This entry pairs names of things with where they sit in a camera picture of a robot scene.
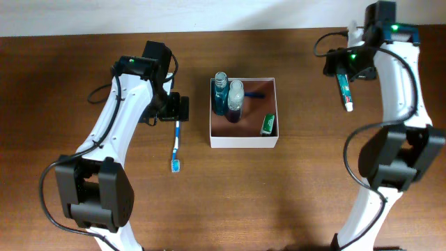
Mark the pink white open box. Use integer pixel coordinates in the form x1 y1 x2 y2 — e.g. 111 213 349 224
209 77 279 149

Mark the blue Listerine mouthwash bottle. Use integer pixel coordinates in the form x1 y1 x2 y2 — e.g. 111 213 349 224
213 72 229 116

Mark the green toothpaste tube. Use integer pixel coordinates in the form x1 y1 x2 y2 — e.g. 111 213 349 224
337 74 353 112

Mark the blue white toothbrush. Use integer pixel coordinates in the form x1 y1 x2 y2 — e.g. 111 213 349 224
171 121 180 173

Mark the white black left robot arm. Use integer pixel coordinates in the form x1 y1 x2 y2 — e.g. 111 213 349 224
49 40 189 250

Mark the green white soap box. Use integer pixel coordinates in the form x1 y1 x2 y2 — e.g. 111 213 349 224
260 114 275 137

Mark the clear foaming soap pump bottle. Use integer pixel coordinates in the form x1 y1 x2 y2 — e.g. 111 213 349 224
226 80 245 123

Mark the blue disposable razor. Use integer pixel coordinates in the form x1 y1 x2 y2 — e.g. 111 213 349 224
245 92 265 99

